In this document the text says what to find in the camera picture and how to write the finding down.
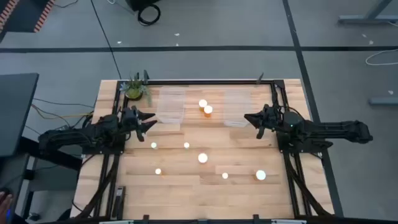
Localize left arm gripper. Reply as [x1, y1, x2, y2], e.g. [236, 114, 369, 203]
[120, 105, 158, 142]

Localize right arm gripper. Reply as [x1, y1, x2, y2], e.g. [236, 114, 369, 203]
[244, 104, 284, 140]

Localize clear plastic bin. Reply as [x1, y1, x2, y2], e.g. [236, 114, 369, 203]
[155, 86, 187, 125]
[222, 88, 252, 128]

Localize potted green succulent plant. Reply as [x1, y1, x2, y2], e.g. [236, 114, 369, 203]
[119, 73, 153, 105]

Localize black rectangular device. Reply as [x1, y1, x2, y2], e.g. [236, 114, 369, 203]
[111, 185, 127, 218]

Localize grey metal table foot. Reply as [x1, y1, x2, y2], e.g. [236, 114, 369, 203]
[369, 97, 398, 106]

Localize dark grey desk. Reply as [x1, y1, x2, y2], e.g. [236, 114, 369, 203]
[0, 73, 40, 157]

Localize grey metal table leg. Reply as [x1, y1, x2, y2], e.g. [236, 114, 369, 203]
[338, 0, 398, 25]

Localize black mat orange stripes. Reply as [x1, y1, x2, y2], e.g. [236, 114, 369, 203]
[0, 0, 56, 34]

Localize person's hand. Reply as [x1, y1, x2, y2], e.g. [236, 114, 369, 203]
[0, 191, 14, 223]

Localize black aluminium table frame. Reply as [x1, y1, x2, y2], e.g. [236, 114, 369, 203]
[73, 79, 335, 224]

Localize coloured wire bundle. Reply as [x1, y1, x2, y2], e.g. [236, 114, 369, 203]
[30, 98, 96, 130]

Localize black cable coil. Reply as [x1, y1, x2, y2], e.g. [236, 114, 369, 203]
[137, 3, 162, 27]

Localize white floor cable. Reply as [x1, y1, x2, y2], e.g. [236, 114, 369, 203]
[365, 48, 398, 66]

